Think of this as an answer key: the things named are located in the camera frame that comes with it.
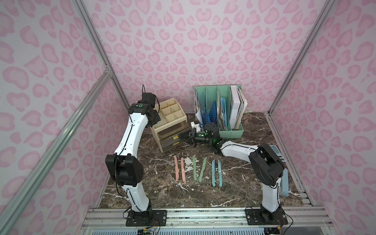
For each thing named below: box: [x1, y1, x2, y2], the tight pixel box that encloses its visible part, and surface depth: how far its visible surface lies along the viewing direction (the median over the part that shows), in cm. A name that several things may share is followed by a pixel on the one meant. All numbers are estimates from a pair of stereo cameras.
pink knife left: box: [173, 155, 180, 182], surface depth 92 cm
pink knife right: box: [180, 157, 187, 185], surface depth 91 cm
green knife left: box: [192, 154, 198, 182], surface depth 92 cm
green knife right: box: [198, 156, 208, 183], surface depth 92 cm
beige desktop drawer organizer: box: [149, 97, 192, 153], surface depth 87 cm
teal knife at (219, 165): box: [217, 159, 223, 188], surface depth 90 cm
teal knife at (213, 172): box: [211, 159, 216, 188], surface depth 90 cm
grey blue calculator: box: [268, 144, 287, 163], surface depth 97 cm
